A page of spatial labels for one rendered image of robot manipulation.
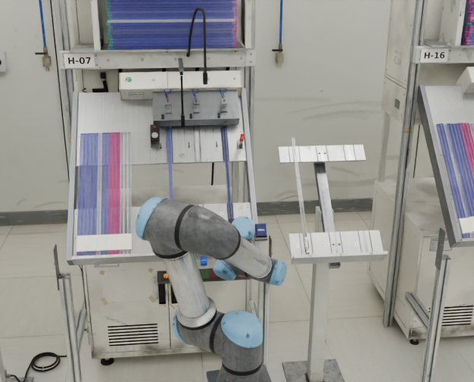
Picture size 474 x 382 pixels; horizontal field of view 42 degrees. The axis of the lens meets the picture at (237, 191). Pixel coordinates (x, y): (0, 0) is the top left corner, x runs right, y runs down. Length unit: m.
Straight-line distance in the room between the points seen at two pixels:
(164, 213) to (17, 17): 2.74
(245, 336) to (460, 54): 1.60
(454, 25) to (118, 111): 1.41
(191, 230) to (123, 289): 1.26
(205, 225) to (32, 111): 2.83
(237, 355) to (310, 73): 2.68
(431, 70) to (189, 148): 1.17
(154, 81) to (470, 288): 1.68
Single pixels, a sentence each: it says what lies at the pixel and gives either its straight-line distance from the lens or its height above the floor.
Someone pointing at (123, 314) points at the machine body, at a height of 0.28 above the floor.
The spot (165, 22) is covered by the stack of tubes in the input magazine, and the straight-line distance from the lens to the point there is 2.49.
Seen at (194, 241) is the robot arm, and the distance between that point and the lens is 1.48.
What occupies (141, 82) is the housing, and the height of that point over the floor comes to 1.26.
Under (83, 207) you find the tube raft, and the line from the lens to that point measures 2.36.
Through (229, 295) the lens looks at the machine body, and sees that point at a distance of 2.73.
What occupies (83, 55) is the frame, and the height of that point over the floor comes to 1.36.
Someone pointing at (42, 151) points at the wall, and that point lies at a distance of 4.26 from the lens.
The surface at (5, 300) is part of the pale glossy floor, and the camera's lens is 3.58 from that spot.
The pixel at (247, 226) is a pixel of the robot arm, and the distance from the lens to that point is 1.89.
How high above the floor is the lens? 1.75
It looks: 21 degrees down
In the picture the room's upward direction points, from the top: straight up
